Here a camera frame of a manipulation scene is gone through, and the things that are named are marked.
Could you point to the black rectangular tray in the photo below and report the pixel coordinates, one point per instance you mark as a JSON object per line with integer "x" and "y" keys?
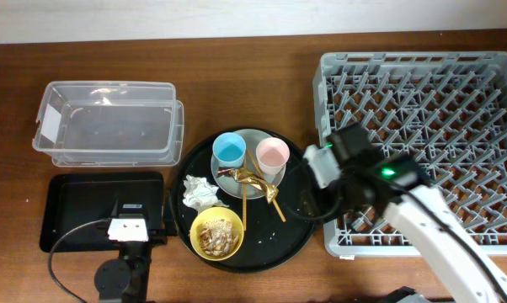
{"x": 77, "y": 198}

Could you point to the clear plastic bin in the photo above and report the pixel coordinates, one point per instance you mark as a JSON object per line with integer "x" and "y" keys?
{"x": 110, "y": 124}

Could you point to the blue cup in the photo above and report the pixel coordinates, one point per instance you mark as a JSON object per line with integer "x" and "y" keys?
{"x": 229, "y": 149}

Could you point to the wooden chopstick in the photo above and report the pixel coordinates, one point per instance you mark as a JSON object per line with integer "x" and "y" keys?
{"x": 279, "y": 208}
{"x": 245, "y": 200}

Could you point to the gold snack wrapper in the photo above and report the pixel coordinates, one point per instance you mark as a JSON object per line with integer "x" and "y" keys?
{"x": 244, "y": 176}

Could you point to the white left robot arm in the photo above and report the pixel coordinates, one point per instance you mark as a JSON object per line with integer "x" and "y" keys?
{"x": 125, "y": 278}

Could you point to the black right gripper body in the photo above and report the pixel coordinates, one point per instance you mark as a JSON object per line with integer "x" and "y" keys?
{"x": 357, "y": 194}

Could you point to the food scraps in bowl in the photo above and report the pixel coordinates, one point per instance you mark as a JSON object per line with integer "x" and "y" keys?
{"x": 218, "y": 238}

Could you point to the grey dishwasher rack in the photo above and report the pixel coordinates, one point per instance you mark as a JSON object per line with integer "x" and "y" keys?
{"x": 448, "y": 109}

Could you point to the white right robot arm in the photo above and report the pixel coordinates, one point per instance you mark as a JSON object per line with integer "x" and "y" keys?
{"x": 424, "y": 219}

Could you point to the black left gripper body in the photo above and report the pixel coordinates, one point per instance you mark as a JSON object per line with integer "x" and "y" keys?
{"x": 157, "y": 237}

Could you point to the pink cup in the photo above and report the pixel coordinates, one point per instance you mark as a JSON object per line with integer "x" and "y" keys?
{"x": 272, "y": 155}

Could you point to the yellow bowl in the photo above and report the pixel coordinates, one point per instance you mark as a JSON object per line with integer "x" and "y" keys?
{"x": 212, "y": 214}

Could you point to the white napkin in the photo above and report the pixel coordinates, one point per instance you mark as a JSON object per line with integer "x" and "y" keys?
{"x": 200, "y": 195}

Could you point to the grey plate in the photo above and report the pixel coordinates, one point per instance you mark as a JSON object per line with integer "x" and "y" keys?
{"x": 228, "y": 185}

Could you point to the round black tray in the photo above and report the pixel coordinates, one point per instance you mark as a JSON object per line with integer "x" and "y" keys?
{"x": 268, "y": 242}

